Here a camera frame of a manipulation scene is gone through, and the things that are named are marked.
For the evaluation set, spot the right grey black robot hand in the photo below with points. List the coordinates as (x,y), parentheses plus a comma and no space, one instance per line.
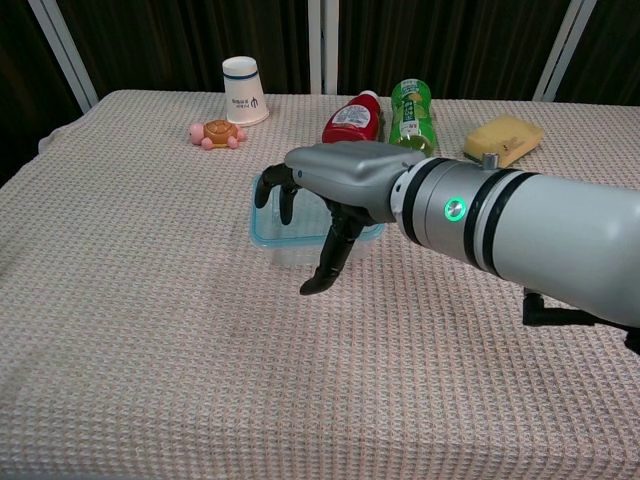
(350,175)

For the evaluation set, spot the blue container lid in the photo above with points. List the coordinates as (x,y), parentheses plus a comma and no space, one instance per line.
(307,225)

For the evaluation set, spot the clear plastic container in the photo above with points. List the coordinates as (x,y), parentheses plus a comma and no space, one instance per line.
(295,255)

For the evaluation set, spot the red ketchup squeeze bottle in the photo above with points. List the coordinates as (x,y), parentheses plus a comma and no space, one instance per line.
(352,122)

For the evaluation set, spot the green tea plastic bottle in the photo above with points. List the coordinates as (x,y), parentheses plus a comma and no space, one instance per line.
(411,120)

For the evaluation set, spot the white paper cup blue print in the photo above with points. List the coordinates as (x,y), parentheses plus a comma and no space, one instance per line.
(244,95)

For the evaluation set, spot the pink orange toy turtle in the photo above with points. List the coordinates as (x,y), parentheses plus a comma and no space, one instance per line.
(217,133)

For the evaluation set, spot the yellow sponge green scourer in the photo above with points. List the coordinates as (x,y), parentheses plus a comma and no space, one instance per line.
(505,137)

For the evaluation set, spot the white waffle-weave tablecloth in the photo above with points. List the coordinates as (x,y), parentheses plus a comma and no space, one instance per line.
(200,350)

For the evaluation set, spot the white vertical frame post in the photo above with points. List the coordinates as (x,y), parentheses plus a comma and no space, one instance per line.
(322,45)

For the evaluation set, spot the white slanted frame post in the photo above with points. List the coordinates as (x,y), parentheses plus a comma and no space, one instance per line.
(65,50)
(562,50)

